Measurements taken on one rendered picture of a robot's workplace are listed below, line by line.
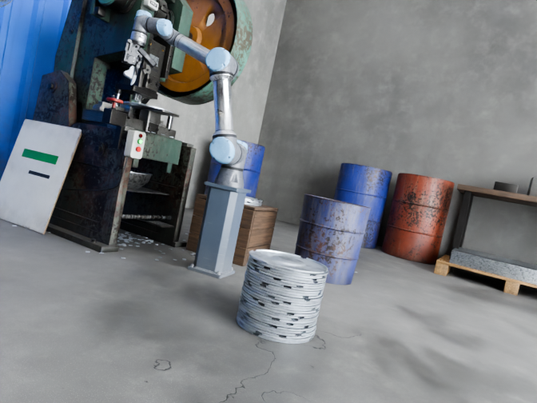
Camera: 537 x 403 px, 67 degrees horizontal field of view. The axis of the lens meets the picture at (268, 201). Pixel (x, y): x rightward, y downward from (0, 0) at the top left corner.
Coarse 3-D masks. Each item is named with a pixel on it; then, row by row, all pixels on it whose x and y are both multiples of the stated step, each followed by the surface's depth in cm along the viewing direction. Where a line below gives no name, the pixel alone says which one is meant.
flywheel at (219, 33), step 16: (192, 0) 271; (208, 0) 265; (224, 0) 254; (208, 16) 268; (224, 16) 258; (192, 32) 265; (208, 32) 263; (224, 32) 257; (208, 48) 263; (224, 48) 252; (192, 64) 269; (176, 80) 275; (192, 80) 268; (208, 80) 257
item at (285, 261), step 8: (256, 256) 145; (264, 256) 148; (272, 256) 149; (280, 256) 152; (288, 256) 158; (296, 256) 161; (280, 264) 140; (288, 264) 141; (296, 264) 143; (304, 264) 147; (312, 264) 152; (320, 264) 154; (304, 272) 134; (312, 272) 135; (320, 272) 138
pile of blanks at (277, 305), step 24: (264, 264) 136; (264, 288) 135; (288, 288) 134; (312, 288) 136; (240, 312) 143; (264, 312) 137; (288, 312) 134; (312, 312) 139; (264, 336) 137; (288, 336) 137; (312, 336) 144
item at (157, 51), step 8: (152, 40) 231; (152, 48) 232; (160, 48) 237; (152, 56) 233; (160, 56) 239; (160, 64) 240; (144, 72) 230; (152, 72) 236; (160, 72) 241; (128, 80) 234; (136, 80) 231; (144, 80) 231; (152, 80) 232; (144, 88) 233; (152, 88) 234
